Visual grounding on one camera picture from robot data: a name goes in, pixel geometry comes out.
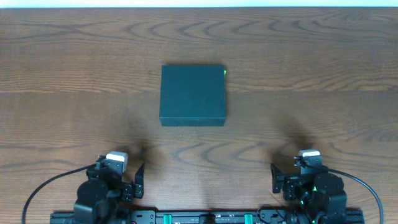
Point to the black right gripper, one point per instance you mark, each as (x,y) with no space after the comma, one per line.
(286,183)

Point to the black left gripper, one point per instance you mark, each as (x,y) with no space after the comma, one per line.
(131,189)

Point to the black box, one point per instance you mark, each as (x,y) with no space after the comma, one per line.
(192,95)

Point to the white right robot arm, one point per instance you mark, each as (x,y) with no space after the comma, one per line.
(319,195)

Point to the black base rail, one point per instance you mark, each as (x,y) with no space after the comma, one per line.
(272,216)

